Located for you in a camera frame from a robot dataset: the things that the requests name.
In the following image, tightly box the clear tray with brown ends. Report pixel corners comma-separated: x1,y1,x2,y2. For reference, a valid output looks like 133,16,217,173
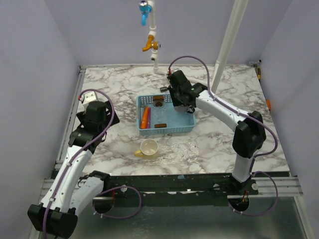
153,96,167,128

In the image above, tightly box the light blue plastic basket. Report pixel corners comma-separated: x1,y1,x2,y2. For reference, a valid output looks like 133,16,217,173
136,94,196,135

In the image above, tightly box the yellow ceramic mug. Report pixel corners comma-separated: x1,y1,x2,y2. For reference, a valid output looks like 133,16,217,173
134,139,159,159

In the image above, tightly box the purple plastic cup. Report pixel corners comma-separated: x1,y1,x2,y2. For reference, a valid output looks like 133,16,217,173
174,106,195,114

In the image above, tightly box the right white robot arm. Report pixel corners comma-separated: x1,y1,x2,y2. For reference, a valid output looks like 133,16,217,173
167,70,266,195

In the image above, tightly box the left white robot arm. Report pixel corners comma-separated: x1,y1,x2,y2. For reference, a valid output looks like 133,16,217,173
27,100,120,239

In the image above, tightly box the orange toothpaste tube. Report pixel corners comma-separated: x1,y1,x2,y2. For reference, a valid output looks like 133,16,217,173
140,106,149,129

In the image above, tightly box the black tee valve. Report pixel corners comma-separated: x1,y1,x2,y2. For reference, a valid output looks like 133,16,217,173
159,87,169,93

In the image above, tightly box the white vertical pipe with fittings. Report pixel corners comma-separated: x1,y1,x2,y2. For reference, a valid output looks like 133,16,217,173
148,0,159,74

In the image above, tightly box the white horizontal pipe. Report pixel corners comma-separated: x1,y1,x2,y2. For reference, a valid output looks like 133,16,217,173
154,70,208,86

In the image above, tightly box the orange brass tap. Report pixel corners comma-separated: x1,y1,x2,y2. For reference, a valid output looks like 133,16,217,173
142,35,161,52

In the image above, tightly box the yellow tool in corner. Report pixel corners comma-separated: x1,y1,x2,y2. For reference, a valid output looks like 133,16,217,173
249,59,262,81

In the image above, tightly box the blue tap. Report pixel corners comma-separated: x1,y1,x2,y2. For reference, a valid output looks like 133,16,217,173
139,0,153,26

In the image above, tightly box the white diagonal pole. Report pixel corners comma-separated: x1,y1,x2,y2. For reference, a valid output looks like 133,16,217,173
210,0,249,93

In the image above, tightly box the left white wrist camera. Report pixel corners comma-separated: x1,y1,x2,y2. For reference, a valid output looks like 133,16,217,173
78,91,99,110

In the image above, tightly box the orange clip on wall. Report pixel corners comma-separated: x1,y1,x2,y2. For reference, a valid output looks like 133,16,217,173
266,100,271,110

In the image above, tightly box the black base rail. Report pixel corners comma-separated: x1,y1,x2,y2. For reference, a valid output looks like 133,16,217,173
51,171,260,207

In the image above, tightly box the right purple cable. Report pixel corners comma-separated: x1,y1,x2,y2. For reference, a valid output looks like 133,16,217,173
167,55,280,216

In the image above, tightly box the purple cable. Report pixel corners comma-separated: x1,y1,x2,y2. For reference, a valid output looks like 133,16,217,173
41,89,142,239
167,55,280,216

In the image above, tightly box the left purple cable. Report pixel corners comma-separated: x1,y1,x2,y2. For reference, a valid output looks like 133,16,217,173
41,89,142,239

